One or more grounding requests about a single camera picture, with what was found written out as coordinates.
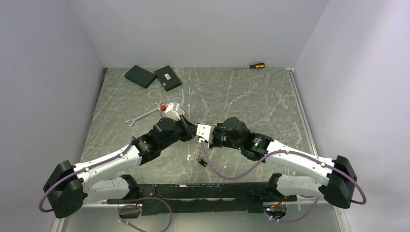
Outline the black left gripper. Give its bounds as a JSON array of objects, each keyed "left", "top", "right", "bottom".
[{"left": 160, "top": 114, "right": 199, "bottom": 150}]

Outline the metal keyring plate with rings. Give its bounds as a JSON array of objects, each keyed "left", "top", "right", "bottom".
[{"left": 196, "top": 143, "right": 206, "bottom": 161}]

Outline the key with black fob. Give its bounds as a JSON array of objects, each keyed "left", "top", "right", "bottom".
[{"left": 197, "top": 159, "right": 208, "bottom": 167}]

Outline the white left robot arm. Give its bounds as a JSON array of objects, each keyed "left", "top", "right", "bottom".
[{"left": 39, "top": 117, "right": 197, "bottom": 218}]

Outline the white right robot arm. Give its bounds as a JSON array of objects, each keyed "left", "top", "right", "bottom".
[{"left": 197, "top": 117, "right": 366, "bottom": 209}]

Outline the large chrome combination wrench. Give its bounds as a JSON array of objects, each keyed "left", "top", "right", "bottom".
[{"left": 125, "top": 102, "right": 163, "bottom": 127}]

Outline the black box with label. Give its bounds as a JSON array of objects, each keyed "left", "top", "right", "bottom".
[{"left": 154, "top": 65, "right": 182, "bottom": 92}]

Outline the black flat box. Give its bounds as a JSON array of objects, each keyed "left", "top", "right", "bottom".
[{"left": 124, "top": 65, "right": 157, "bottom": 89}]

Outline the far black yellow screwdriver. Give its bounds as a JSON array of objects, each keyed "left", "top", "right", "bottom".
[{"left": 234, "top": 63, "right": 265, "bottom": 70}]

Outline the black yellow handled screwdriver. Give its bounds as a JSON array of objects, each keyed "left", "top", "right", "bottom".
[{"left": 198, "top": 122, "right": 223, "bottom": 127}]

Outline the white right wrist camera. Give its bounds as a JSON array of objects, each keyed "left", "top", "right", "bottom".
[{"left": 196, "top": 124, "right": 215, "bottom": 144}]

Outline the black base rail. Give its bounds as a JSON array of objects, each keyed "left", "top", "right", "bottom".
[{"left": 106, "top": 182, "right": 297, "bottom": 216}]

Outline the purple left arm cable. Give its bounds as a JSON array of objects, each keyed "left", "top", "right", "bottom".
[{"left": 38, "top": 136, "right": 174, "bottom": 232}]

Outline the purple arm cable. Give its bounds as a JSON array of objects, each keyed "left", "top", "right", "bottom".
[
  {"left": 200, "top": 141, "right": 367, "bottom": 224},
  {"left": 38, "top": 136, "right": 174, "bottom": 232}
]

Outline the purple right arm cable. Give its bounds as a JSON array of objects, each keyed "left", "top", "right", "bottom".
[{"left": 200, "top": 141, "right": 367, "bottom": 224}]

